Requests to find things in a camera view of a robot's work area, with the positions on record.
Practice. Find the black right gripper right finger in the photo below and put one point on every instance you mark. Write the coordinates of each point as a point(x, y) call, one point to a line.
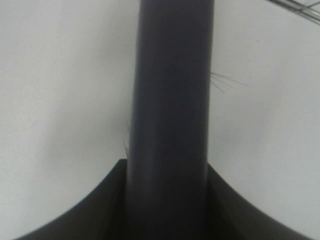
point(232, 217)

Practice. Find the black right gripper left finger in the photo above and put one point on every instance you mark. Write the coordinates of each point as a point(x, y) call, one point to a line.
point(98, 216)

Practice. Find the chrome wire dish rack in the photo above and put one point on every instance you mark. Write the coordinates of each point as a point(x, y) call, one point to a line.
point(307, 9)

